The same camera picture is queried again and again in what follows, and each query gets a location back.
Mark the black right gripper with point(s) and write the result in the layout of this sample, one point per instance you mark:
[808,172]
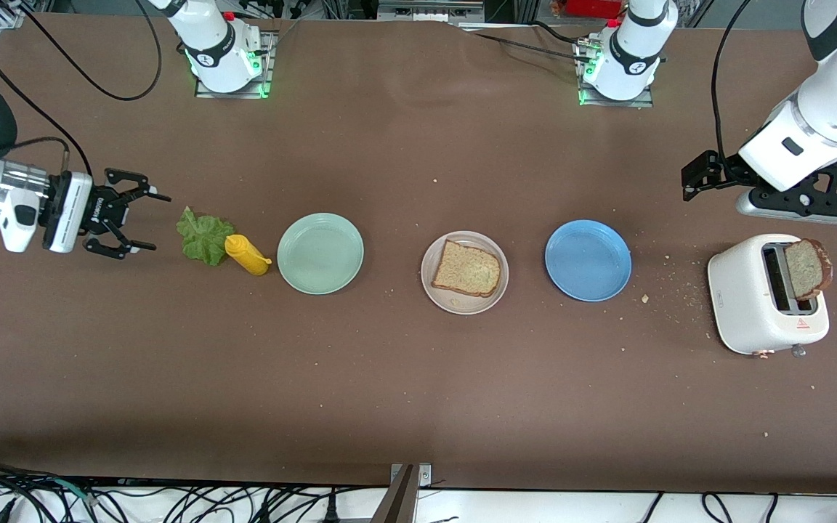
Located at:
[101,211]

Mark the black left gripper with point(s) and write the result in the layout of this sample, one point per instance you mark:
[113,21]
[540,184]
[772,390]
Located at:
[713,171]

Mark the yellow mustard squeeze bottle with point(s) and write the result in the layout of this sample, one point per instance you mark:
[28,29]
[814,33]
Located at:
[245,254]

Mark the brown bread slice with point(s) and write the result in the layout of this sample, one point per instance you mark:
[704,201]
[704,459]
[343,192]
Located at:
[805,269]
[466,270]

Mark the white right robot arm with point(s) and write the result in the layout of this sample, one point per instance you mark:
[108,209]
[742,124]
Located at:
[215,51]

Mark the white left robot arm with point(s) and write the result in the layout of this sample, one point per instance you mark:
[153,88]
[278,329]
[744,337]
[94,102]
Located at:
[633,58]

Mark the blue plate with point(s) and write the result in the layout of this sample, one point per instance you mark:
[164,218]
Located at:
[588,260]

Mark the pale green plate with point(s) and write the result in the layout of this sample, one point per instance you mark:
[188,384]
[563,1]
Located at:
[320,254]

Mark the beige plate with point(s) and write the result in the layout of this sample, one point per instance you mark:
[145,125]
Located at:
[462,305]

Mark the green lettuce leaf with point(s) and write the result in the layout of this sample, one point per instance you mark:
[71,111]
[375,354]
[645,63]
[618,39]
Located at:
[204,236]

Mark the white toaster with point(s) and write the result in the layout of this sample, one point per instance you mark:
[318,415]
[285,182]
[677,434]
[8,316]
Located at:
[742,298]

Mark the red box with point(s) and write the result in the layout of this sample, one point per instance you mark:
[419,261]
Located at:
[593,7]

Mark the dark metal bar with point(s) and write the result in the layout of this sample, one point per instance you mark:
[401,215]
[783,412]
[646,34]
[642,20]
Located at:
[397,505]

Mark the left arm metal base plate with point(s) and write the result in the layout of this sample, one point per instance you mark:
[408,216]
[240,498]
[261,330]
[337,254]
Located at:
[644,103]

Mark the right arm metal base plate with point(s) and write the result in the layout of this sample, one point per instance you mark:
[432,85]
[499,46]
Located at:
[233,93]

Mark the small metal table bracket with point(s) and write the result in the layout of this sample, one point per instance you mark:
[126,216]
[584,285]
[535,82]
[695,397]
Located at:
[424,476]

